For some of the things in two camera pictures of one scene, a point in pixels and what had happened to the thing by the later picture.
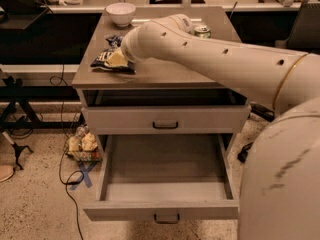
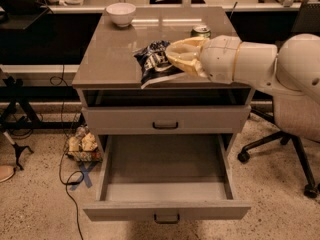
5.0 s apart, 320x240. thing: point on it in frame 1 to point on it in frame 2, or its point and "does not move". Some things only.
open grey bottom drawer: x=164 y=178 does not move
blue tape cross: x=85 y=176 does not move
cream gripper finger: x=117 y=60 to x=192 y=61
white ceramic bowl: x=121 y=13 does not move
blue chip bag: x=114 y=43 to x=154 y=64
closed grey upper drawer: x=133 y=119 does not move
